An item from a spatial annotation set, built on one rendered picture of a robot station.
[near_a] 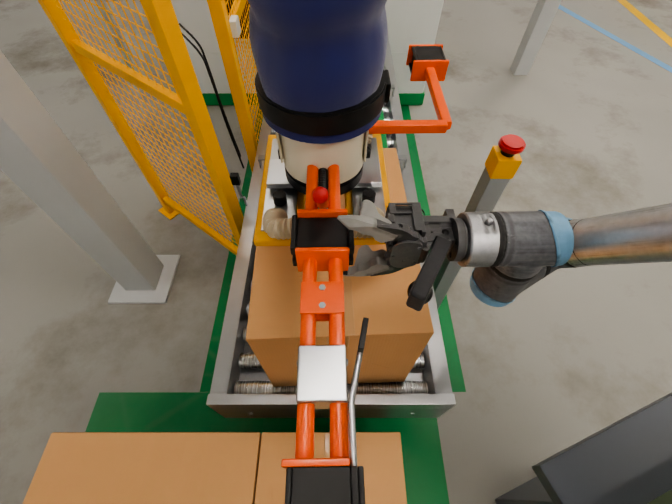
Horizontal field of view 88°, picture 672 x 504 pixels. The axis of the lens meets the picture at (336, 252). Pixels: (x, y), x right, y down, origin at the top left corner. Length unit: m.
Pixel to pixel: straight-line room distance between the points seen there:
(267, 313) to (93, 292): 1.58
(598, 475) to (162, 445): 1.08
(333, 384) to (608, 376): 1.78
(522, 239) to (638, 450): 0.67
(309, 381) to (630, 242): 0.51
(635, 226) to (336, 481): 0.54
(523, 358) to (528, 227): 1.39
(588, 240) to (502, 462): 1.24
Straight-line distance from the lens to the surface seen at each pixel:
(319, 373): 0.46
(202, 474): 1.17
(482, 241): 0.57
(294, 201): 0.77
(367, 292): 0.80
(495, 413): 1.82
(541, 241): 0.61
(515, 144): 1.11
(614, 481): 1.09
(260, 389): 1.16
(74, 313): 2.26
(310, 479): 0.44
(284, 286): 0.82
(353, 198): 0.77
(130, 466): 1.25
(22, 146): 1.49
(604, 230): 0.71
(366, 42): 0.57
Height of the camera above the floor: 1.66
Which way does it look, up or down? 56 degrees down
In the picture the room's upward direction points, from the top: straight up
